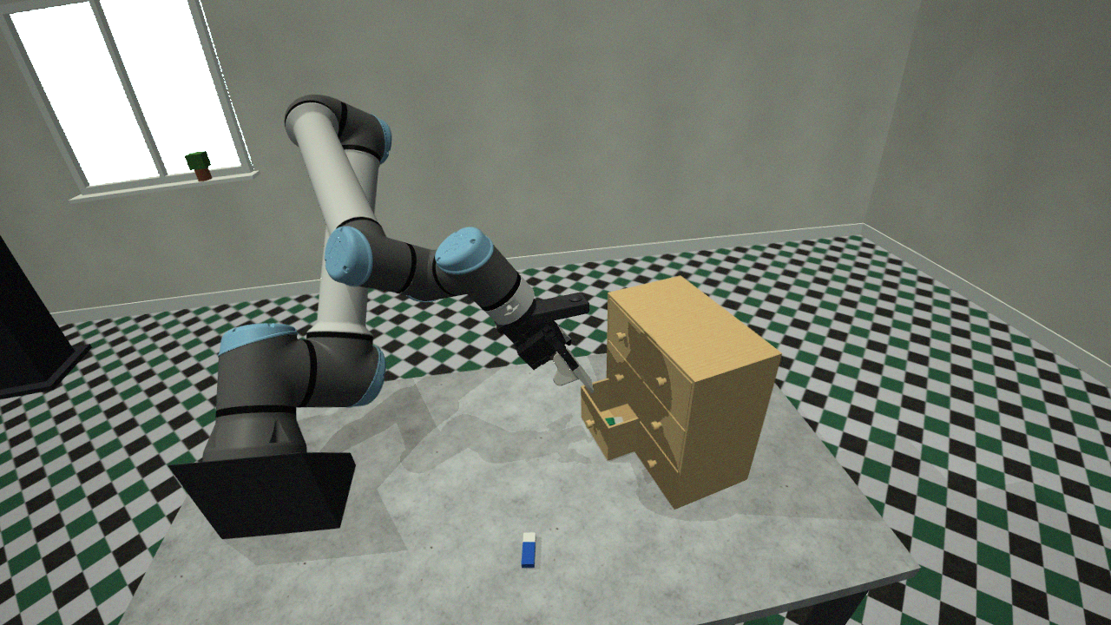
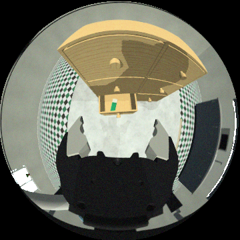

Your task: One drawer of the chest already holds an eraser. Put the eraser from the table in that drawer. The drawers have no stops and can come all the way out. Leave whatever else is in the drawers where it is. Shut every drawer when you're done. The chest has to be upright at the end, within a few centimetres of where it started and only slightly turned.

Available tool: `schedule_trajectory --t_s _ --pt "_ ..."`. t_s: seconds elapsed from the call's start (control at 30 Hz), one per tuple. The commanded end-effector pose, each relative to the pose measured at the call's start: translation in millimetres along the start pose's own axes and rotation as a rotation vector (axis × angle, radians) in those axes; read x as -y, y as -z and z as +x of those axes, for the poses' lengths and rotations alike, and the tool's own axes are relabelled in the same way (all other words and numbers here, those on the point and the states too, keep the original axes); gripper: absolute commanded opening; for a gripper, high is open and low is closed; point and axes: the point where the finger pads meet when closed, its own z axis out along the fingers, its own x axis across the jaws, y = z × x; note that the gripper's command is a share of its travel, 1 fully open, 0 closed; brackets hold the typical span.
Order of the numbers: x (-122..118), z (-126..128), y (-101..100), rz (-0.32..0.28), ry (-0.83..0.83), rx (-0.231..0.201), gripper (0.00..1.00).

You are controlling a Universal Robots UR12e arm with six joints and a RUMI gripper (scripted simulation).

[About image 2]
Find green and white eraser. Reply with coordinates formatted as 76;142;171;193
111;99;117;111

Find brown wooden chest of drawers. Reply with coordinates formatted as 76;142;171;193
58;20;208;98

